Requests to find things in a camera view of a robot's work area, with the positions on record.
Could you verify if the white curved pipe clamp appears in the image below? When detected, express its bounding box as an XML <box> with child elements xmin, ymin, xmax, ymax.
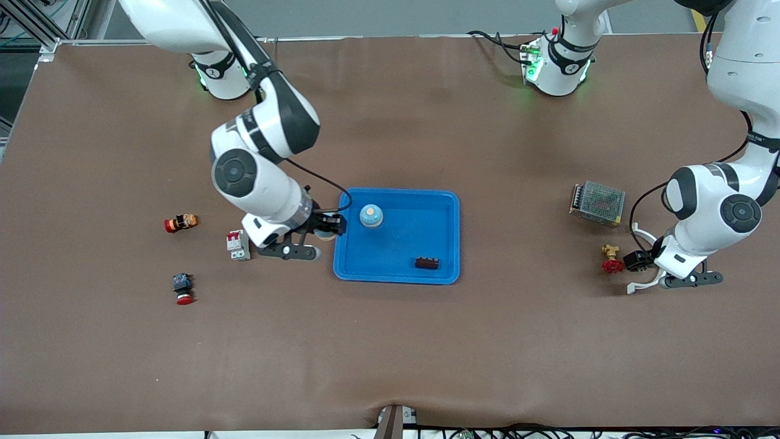
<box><xmin>627</xmin><ymin>223</ymin><xmax>666</xmax><ymax>295</ymax></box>

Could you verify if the black left base cable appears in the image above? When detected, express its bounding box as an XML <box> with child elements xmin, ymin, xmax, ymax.
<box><xmin>468</xmin><ymin>30</ymin><xmax>532</xmax><ymax>65</ymax></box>

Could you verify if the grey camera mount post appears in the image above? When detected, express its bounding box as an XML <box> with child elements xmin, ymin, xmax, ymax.
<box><xmin>375</xmin><ymin>404</ymin><xmax>418</xmax><ymax>439</ymax></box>

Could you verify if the brown table mat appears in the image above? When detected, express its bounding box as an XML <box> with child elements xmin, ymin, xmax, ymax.
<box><xmin>0</xmin><ymin>34</ymin><xmax>780</xmax><ymax>435</ymax></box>

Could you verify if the blue plastic tray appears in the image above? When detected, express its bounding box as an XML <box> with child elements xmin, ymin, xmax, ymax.
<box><xmin>333</xmin><ymin>188</ymin><xmax>461</xmax><ymax>285</ymax></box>

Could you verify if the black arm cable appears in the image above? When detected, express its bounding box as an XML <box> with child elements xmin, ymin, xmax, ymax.
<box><xmin>629</xmin><ymin>15</ymin><xmax>751</xmax><ymax>251</ymax></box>
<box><xmin>201</xmin><ymin>0</ymin><xmax>354</xmax><ymax>214</ymax></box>

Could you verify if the metal mesh power supply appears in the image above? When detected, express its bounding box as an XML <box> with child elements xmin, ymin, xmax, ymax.
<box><xmin>569</xmin><ymin>180</ymin><xmax>626</xmax><ymax>229</ymax></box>

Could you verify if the brass valve red handle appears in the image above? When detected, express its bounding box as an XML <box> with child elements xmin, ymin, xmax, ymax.
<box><xmin>600</xmin><ymin>244</ymin><xmax>625</xmax><ymax>274</ymax></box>

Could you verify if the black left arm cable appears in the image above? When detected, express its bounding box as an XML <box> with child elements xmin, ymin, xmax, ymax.
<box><xmin>629</xmin><ymin>15</ymin><xmax>751</xmax><ymax>251</ymax></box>

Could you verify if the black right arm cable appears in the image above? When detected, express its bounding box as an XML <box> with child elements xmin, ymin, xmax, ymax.
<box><xmin>201</xmin><ymin>0</ymin><xmax>354</xmax><ymax>214</ymax></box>

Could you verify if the orange red push button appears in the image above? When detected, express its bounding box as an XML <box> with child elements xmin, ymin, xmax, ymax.
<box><xmin>164</xmin><ymin>213</ymin><xmax>198</xmax><ymax>234</ymax></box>

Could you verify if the white red circuit breaker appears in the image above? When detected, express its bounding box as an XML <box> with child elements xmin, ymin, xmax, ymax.
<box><xmin>226</xmin><ymin>229</ymin><xmax>252</xmax><ymax>262</ymax></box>

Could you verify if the black cable bundle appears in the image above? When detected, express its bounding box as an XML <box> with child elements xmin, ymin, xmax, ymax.
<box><xmin>420</xmin><ymin>424</ymin><xmax>780</xmax><ymax>439</ymax></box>

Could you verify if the red black emergency stop button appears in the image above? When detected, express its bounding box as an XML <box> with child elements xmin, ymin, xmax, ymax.
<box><xmin>172</xmin><ymin>273</ymin><xmax>196</xmax><ymax>305</ymax></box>

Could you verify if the aluminium frame post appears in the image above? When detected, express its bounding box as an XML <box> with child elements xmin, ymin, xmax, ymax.
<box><xmin>0</xmin><ymin>0</ymin><xmax>116</xmax><ymax>62</ymax></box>

